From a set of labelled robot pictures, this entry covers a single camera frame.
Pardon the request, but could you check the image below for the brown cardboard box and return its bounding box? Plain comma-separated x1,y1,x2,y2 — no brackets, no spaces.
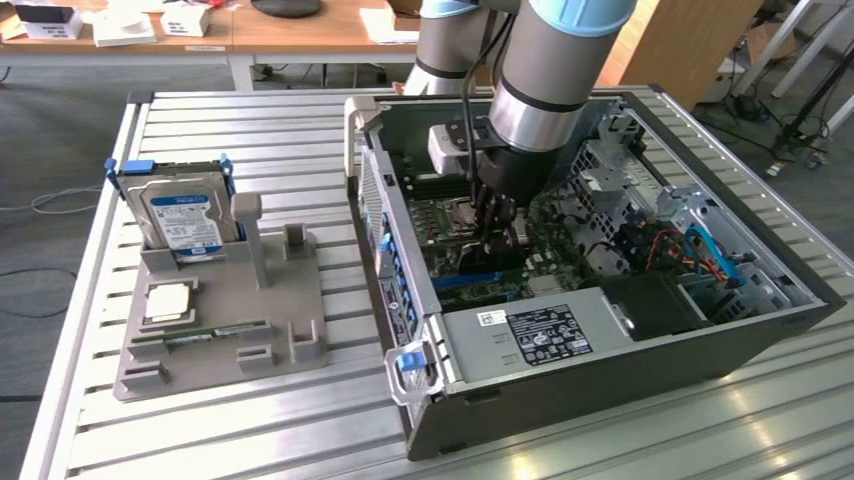
390,0,429,31

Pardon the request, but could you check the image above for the wooden cabinet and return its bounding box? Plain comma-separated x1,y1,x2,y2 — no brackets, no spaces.
593,0,768,109

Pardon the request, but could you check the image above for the black round object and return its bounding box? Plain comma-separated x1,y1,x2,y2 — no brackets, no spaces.
251,0,327,19

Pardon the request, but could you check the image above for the white box with label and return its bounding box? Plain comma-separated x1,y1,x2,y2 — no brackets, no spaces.
162,3,217,38

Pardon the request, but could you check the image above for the blue SATA wire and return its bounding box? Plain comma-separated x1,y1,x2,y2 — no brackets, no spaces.
685,226,748,290

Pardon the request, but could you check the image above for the white cardboard box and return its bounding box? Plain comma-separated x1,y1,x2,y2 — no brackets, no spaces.
91,8,161,48

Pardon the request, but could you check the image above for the white box with black lid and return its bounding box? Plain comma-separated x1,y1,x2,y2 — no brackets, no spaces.
12,3,86,40

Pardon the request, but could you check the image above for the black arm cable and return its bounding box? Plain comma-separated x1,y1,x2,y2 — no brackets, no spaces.
462,9,520,211

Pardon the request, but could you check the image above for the white paper stack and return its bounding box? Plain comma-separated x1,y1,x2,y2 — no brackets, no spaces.
359,7,421,46

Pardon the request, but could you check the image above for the grey metal disk bay cage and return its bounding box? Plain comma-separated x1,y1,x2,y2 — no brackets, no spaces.
577,112,821,324

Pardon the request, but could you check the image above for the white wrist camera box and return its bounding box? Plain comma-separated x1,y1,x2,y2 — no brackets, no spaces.
426,123,499,176

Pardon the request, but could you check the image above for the hard disk in blue caddy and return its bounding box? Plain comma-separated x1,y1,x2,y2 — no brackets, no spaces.
105,155,246,262

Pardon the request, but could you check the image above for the grey plastic parts rack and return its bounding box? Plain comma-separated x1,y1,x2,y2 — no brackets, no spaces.
113,192,329,401

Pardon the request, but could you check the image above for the black plastic shroud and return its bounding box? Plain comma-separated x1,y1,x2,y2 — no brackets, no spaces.
600,272,714,342

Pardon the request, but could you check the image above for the red yellow black wire bundle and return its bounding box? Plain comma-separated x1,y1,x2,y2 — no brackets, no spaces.
648,227,693,274

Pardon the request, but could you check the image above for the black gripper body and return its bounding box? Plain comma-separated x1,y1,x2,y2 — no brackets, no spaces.
474,144,560,206

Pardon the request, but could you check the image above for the green RAM stick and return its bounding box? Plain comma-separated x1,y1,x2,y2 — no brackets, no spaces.
163,324,259,344

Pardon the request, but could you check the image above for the green Dell motherboard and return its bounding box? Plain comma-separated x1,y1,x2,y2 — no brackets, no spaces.
399,164,606,304

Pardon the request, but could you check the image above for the wooden desk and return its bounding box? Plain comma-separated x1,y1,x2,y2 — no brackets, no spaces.
0,0,429,94

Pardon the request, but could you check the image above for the blue expansion slot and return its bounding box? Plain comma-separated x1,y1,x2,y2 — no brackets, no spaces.
433,272,503,292

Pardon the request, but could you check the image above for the black and grey PC case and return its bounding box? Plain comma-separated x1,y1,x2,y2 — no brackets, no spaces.
342,84,850,462

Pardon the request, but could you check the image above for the metal CPU socket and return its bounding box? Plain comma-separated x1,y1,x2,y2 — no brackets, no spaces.
433,197,481,227

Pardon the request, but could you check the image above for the grey power supply unit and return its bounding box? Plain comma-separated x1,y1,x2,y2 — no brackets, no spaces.
437,287,636,385

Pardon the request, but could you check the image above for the silver CPU chip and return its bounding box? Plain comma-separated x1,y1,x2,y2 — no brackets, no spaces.
143,284,195,321

